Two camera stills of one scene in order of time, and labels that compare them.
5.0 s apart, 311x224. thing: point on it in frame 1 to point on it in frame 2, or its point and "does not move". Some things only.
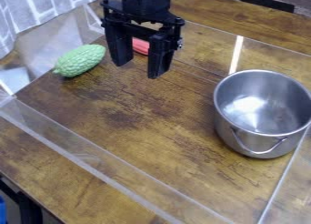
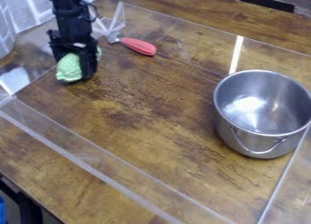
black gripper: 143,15 to 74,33
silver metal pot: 262,113 does not move
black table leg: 30,210 does not move
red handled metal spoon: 141,45 does not move
